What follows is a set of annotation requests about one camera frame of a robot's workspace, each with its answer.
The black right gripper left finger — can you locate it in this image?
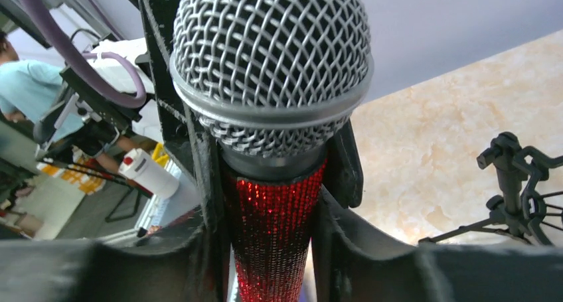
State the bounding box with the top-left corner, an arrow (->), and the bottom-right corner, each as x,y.
1,186 -> 229,301

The black tripod shock-mount stand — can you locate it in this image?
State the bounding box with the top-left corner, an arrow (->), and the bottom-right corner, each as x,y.
418,131 -> 562,246

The white bottle red cap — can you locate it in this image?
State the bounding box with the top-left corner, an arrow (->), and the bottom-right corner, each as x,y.
118,149 -> 179,199

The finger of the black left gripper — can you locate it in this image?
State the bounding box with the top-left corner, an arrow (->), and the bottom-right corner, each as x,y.
325,120 -> 364,208

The red glitter microphone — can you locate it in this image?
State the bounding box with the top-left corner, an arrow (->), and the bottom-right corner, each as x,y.
173,0 -> 374,301

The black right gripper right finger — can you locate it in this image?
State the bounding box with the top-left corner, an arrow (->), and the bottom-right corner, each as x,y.
312,190 -> 562,301

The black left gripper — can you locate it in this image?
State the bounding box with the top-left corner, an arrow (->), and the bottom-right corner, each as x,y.
33,0 -> 224,230

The person in cyan shirt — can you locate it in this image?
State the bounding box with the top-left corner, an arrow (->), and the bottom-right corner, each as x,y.
0,29 -> 151,169

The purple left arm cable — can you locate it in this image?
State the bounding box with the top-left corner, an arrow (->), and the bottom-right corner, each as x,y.
9,0 -> 148,110

